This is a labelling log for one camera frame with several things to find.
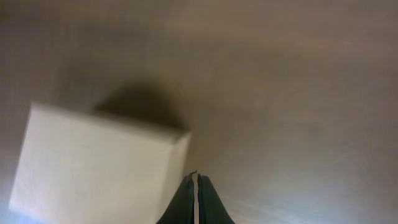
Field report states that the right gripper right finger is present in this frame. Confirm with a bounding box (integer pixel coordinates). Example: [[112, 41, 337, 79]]
[[197, 174, 234, 224]]

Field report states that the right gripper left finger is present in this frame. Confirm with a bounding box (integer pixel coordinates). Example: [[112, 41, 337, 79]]
[[157, 173, 195, 224]]

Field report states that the brown cardboard box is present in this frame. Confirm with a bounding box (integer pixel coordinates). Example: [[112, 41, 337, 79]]
[[9, 103, 191, 223]]

